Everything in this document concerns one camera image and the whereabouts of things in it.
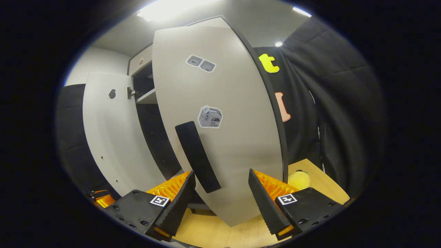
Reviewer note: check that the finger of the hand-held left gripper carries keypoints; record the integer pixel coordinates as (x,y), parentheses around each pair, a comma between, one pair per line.
(103,200)

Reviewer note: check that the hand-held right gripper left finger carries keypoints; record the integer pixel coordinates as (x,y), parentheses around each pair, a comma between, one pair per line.
(175,206)

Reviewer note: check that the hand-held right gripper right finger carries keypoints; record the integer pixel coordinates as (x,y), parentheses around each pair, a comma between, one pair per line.
(263,206)

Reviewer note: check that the grey shoe cabinet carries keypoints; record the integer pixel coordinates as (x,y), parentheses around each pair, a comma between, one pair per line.
(153,134)

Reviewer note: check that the metal door hinge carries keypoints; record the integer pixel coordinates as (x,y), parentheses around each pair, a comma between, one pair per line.
(132,93)

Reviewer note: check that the light grey cabinet drawer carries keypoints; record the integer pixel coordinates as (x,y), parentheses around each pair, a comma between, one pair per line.
(141,63)

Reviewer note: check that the yellow plush toy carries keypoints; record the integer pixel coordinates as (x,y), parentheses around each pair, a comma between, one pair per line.
(299,179)

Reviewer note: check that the black backdrop cloth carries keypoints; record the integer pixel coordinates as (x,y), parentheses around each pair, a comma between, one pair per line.
(337,113)
(70,137)

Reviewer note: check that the large ceiling light panel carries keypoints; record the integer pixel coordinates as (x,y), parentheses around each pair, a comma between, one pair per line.
(165,8)

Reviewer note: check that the small ceiling light panel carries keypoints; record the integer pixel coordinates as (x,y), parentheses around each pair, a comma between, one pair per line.
(302,12)

